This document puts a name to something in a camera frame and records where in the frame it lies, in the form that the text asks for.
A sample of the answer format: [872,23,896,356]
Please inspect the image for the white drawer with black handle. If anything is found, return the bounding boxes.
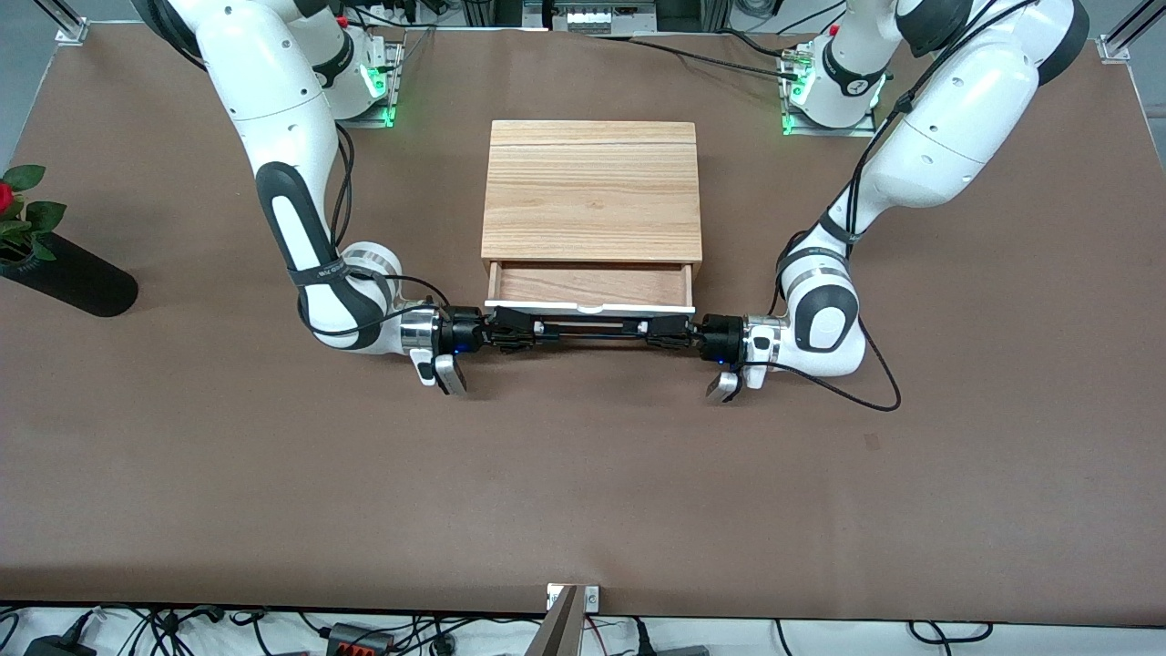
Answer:
[484,261,697,344]

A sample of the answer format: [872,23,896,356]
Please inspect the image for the light wooden drawer cabinet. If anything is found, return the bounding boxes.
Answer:
[480,120,705,285]

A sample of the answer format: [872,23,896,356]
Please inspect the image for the grey power strip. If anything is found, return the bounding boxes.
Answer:
[554,0,659,33]

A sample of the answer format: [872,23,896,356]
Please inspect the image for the black and red power adapter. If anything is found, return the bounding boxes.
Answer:
[325,622,394,656]

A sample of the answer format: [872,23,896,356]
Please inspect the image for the black vase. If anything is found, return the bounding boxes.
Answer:
[0,232,139,318]

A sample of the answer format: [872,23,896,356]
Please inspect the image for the red rose with leaves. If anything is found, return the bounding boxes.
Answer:
[0,164,67,265]

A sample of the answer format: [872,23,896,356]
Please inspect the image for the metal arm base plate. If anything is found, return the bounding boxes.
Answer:
[780,44,878,138]
[337,38,407,128]

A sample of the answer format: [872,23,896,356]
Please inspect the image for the black cable on table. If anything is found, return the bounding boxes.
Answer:
[629,35,804,79]

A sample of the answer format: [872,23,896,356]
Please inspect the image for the aluminium frame post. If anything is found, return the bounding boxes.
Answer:
[36,0,90,45]
[1098,0,1166,63]

